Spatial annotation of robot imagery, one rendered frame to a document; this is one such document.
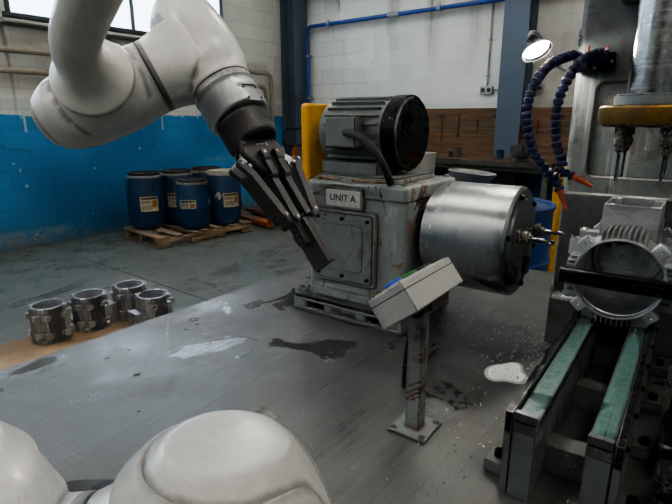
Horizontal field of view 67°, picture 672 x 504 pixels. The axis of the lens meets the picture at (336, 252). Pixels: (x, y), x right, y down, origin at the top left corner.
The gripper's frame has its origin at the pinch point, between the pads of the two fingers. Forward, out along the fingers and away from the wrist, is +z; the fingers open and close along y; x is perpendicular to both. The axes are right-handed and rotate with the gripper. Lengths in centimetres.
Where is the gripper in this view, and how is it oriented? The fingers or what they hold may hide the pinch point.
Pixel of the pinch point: (312, 243)
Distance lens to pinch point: 68.7
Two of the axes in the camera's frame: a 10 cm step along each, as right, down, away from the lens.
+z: 5.0, 8.5, -1.4
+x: -6.4, 4.8, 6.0
